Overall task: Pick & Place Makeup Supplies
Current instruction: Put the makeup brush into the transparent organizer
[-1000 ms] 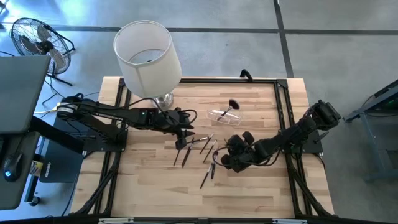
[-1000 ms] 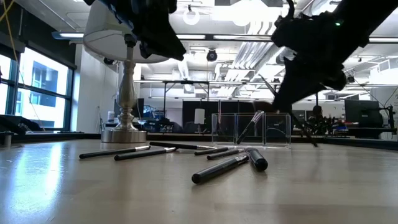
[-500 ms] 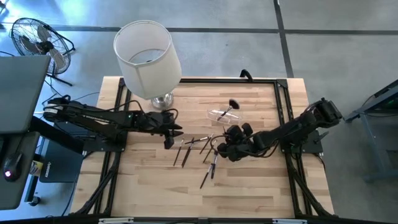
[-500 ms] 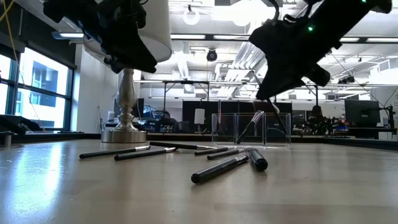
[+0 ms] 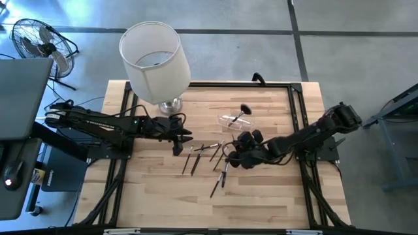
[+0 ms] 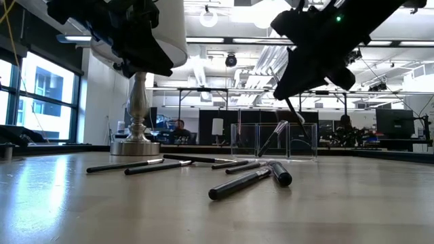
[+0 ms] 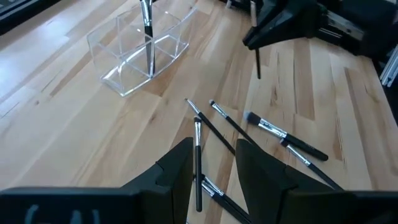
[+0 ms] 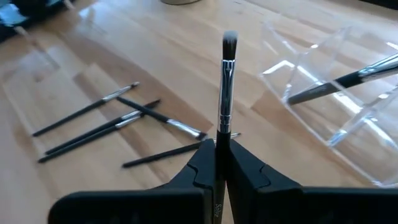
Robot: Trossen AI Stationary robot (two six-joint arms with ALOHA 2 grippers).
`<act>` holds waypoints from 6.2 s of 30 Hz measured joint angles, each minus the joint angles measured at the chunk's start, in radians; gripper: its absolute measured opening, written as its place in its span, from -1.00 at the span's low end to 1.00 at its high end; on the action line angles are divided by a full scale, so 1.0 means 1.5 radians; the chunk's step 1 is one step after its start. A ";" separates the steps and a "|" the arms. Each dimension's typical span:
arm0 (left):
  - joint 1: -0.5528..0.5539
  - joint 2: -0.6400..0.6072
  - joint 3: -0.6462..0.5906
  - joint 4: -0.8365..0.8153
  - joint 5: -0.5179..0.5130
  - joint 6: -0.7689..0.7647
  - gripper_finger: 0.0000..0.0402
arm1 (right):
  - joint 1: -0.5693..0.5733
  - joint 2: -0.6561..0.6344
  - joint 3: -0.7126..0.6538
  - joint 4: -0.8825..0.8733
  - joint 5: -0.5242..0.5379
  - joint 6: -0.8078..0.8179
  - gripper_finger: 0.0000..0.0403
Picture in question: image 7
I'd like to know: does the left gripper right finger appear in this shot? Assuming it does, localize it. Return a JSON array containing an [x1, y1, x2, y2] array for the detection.
[[234, 138, 398, 224]]

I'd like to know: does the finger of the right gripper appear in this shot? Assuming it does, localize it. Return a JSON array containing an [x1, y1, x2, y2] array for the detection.
[[242, 1, 325, 51], [217, 0, 265, 14]]

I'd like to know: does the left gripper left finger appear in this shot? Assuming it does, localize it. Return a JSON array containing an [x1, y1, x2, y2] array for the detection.
[[0, 137, 195, 224]]

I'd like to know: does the thick grey-tipped makeup brush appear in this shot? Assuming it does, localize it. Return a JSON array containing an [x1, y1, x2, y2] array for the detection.
[[243, 111, 330, 162]]

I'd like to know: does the round dark-tipped makeup brush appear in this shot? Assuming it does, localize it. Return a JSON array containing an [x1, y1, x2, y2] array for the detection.
[[200, 174, 254, 218]]

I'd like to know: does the large fluffy powder brush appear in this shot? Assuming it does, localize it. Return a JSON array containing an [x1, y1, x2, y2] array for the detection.
[[139, 0, 155, 77]]

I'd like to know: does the thin brush with white print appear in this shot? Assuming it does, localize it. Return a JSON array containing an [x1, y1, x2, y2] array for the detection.
[[184, 98, 236, 156]]

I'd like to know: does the silver aluminium bar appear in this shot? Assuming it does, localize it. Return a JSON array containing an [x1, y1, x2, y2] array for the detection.
[[379, 45, 398, 88]]

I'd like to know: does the clear acrylic organizer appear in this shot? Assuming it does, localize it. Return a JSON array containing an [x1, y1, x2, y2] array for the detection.
[[86, 4, 198, 97]]

